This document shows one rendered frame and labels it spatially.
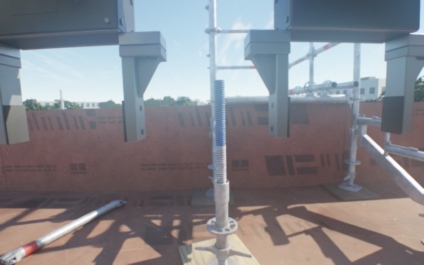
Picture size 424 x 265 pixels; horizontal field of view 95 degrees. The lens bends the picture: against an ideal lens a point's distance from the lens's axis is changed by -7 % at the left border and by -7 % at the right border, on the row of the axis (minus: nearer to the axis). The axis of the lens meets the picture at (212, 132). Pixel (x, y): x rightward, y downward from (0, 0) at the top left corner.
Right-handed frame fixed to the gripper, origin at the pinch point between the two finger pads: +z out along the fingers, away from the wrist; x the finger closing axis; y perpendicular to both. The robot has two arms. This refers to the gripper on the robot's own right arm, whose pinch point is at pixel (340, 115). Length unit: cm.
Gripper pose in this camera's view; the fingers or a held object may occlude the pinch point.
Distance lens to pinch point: 25.5
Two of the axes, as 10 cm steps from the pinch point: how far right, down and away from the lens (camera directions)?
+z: 0.2, 9.9, 1.2
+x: 10.0, -0.3, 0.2
